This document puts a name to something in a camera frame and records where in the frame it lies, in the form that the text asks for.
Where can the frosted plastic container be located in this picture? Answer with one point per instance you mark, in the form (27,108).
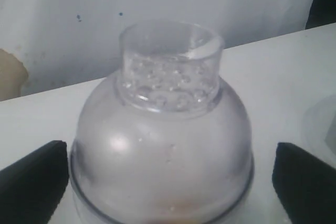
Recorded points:
(318,127)

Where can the dark object at right edge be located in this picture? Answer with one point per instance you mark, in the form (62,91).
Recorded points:
(322,12)

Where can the clear plastic shaker cup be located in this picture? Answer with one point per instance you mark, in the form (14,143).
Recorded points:
(87,213)

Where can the clear shaker strainer lid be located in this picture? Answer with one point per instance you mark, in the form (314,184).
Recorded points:
(164,135)

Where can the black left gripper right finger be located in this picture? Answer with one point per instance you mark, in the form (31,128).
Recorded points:
(304,184)

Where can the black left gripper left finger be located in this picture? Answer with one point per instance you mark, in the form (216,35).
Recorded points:
(32,187)

